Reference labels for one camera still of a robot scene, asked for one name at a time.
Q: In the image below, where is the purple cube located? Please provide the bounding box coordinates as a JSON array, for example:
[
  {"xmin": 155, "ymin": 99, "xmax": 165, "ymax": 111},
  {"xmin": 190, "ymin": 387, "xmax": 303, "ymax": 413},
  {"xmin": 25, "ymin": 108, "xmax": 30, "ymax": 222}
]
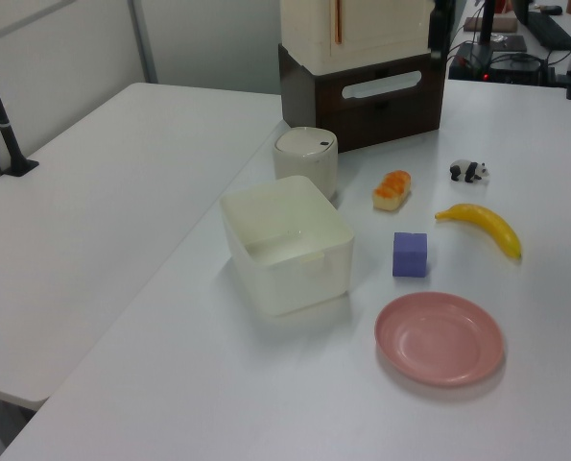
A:
[{"xmin": 392, "ymin": 231, "xmax": 430, "ymax": 279}]

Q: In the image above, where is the pink plate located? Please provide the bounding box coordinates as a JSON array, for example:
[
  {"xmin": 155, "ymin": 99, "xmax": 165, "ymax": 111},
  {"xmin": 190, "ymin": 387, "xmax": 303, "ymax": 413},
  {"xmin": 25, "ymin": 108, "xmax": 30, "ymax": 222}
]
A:
[{"xmin": 373, "ymin": 291, "xmax": 506, "ymax": 388}]

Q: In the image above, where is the brown cardboard box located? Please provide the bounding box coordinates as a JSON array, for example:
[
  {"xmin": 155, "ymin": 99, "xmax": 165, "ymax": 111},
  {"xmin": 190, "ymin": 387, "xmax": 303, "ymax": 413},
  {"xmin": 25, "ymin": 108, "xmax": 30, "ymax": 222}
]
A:
[{"xmin": 463, "ymin": 16, "xmax": 516, "ymax": 34}]

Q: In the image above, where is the black upright background pole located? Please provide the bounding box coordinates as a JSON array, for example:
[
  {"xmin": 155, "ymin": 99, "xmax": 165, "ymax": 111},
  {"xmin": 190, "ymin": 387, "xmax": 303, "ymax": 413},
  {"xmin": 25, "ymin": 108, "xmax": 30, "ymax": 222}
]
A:
[{"xmin": 476, "ymin": 0, "xmax": 500, "ymax": 47}]

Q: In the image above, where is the cream plastic cabinet box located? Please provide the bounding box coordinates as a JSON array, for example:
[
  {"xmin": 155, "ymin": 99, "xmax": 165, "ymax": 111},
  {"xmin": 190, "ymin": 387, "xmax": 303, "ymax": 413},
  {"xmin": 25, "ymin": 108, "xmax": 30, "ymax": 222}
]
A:
[{"xmin": 279, "ymin": 0, "xmax": 433, "ymax": 77}]

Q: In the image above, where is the dark notebook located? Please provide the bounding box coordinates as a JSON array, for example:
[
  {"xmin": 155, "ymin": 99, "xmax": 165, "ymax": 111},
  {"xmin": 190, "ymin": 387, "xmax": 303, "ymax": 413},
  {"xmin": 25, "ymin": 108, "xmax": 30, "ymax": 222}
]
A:
[{"xmin": 494, "ymin": 33, "xmax": 527, "ymax": 53}]

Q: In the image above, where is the black electronics box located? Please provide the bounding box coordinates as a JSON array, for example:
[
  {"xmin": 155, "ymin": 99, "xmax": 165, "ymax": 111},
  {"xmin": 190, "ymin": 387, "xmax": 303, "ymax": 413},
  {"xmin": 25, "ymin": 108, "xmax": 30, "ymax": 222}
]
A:
[{"xmin": 447, "ymin": 43, "xmax": 546, "ymax": 84}]

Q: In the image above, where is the dark brown drawer cabinet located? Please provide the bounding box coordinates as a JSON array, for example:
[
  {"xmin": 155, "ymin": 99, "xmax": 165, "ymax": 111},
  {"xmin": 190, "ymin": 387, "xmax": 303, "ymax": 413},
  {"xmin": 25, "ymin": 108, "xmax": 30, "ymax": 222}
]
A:
[{"xmin": 277, "ymin": 42, "xmax": 448, "ymax": 154}]

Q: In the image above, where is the black keyboard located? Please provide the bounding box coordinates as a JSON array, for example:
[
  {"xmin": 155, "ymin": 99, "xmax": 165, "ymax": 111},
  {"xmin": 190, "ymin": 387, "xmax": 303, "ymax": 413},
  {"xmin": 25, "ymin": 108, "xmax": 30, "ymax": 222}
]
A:
[{"xmin": 526, "ymin": 9, "xmax": 571, "ymax": 50}]

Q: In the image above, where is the toy panda figure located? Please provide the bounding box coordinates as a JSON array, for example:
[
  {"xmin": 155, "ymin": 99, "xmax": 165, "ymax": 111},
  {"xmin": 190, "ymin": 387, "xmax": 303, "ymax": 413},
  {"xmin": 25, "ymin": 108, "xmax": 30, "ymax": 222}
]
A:
[{"xmin": 448, "ymin": 158, "xmax": 490, "ymax": 185}]

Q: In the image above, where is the toy bread with orange topping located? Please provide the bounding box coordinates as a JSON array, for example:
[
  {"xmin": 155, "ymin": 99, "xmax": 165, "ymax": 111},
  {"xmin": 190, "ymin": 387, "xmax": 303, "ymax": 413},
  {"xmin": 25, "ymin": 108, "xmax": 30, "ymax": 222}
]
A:
[{"xmin": 371, "ymin": 170, "xmax": 413, "ymax": 212}]

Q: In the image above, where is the small cream trash can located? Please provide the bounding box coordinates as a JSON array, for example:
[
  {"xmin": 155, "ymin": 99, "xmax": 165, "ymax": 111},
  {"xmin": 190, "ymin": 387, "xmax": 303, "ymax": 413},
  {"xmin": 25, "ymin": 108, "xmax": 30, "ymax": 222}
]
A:
[{"xmin": 272, "ymin": 126, "xmax": 339, "ymax": 201}]

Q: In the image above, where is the yellow toy banana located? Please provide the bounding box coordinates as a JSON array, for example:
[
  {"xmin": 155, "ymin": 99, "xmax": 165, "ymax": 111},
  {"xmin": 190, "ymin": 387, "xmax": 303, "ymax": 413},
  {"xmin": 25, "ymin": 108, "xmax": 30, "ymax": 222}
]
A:
[{"xmin": 434, "ymin": 203, "xmax": 523, "ymax": 260}]

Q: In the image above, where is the white rectangular plastic bin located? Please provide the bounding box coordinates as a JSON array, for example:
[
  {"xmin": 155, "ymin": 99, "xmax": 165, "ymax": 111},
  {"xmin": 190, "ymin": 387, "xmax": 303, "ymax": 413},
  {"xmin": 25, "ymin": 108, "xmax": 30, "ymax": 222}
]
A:
[{"xmin": 219, "ymin": 175, "xmax": 355, "ymax": 318}]

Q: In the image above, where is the black clamped stand pole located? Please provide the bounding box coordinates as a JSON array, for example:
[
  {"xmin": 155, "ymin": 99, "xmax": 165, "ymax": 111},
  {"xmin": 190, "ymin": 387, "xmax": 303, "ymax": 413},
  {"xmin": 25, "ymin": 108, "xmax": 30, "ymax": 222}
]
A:
[{"xmin": 0, "ymin": 36, "xmax": 40, "ymax": 177}]

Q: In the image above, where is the orange door handle strip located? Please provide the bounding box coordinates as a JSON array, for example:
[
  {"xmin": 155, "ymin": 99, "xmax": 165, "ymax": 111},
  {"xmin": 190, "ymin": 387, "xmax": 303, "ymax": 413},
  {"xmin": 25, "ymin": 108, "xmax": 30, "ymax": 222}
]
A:
[{"xmin": 333, "ymin": 0, "xmax": 345, "ymax": 45}]

